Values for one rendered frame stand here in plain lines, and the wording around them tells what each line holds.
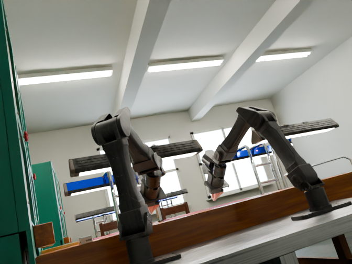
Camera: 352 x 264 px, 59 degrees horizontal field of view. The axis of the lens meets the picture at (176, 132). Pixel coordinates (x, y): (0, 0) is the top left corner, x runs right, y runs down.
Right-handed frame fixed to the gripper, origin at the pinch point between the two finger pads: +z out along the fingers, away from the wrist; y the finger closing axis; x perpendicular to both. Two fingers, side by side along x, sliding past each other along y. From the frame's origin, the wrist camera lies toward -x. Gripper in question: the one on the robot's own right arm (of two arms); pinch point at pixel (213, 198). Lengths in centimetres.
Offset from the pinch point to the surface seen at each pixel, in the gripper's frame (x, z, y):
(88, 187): -56, 24, 47
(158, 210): -13.4, 12.4, 21.8
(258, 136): -18.6, -17.7, -36.7
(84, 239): 20, -18, 63
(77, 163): -22, -18, 57
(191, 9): -252, -48, -116
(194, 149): -17.9, -17.5, 3.3
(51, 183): -237, 152, 59
